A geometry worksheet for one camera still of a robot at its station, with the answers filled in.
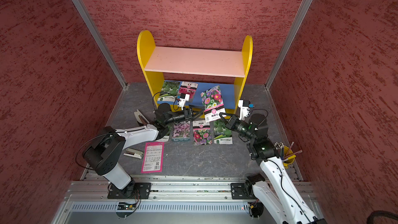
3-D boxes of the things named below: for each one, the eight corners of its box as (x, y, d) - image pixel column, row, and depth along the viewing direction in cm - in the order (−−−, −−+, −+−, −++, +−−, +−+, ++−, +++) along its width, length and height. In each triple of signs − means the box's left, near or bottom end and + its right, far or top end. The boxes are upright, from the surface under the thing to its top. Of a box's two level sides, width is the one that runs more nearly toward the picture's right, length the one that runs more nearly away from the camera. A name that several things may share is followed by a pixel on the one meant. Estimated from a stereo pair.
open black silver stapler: (131, 117, 104) (129, 114, 101) (139, 111, 107) (137, 109, 104) (141, 128, 98) (139, 126, 96) (149, 122, 101) (148, 120, 98)
